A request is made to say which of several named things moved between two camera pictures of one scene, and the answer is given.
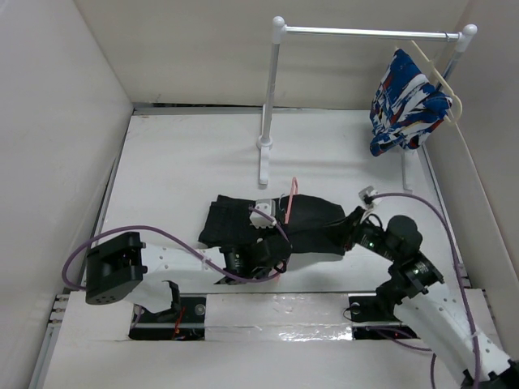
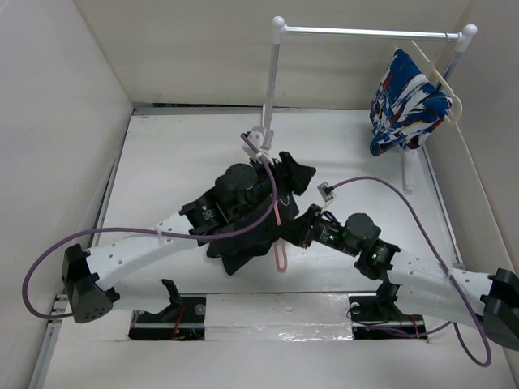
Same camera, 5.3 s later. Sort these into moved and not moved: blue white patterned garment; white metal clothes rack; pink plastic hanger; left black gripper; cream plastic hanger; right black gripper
Moved: left black gripper; right black gripper; pink plastic hanger
Not moved: blue white patterned garment; white metal clothes rack; cream plastic hanger
